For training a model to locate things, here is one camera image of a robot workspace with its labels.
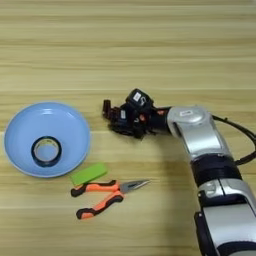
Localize green rectangular block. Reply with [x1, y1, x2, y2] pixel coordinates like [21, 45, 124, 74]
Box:
[70, 162, 109, 187]

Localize blue round plate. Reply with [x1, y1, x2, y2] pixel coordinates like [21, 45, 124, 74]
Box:
[3, 101, 92, 179]

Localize black tape roll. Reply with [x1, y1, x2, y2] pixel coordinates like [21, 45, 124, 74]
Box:
[30, 135, 63, 168]

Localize orange and black pliers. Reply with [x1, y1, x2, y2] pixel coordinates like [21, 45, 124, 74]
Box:
[70, 179, 151, 221]

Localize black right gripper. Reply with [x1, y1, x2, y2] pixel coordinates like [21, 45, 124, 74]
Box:
[108, 103, 173, 140]

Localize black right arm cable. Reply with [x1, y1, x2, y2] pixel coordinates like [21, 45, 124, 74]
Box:
[211, 114, 256, 167]

